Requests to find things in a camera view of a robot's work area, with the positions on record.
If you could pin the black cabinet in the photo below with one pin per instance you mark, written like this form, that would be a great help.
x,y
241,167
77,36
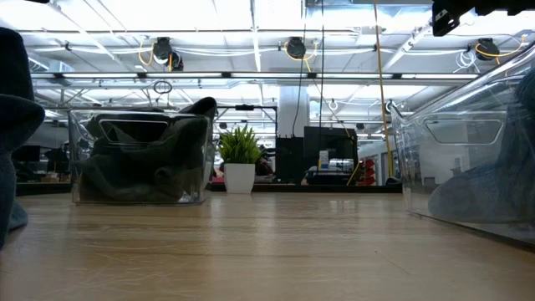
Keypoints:
x,y
288,163

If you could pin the green plant in white pot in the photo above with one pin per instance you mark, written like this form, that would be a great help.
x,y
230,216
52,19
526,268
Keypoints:
x,y
239,177

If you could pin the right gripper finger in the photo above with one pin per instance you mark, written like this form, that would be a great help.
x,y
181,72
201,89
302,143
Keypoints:
x,y
445,18

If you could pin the black aluminium table frame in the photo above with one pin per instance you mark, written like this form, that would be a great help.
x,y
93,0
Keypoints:
x,y
292,188

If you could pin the red bin rack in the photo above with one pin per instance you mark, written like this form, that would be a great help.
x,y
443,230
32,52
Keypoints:
x,y
370,171

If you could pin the black background frame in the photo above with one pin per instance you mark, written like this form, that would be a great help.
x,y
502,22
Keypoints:
x,y
244,107

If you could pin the black monitor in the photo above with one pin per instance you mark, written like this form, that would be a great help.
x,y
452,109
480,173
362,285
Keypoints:
x,y
334,144

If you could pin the clear plastic bin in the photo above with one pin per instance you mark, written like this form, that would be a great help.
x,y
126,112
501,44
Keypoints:
x,y
418,167
83,198

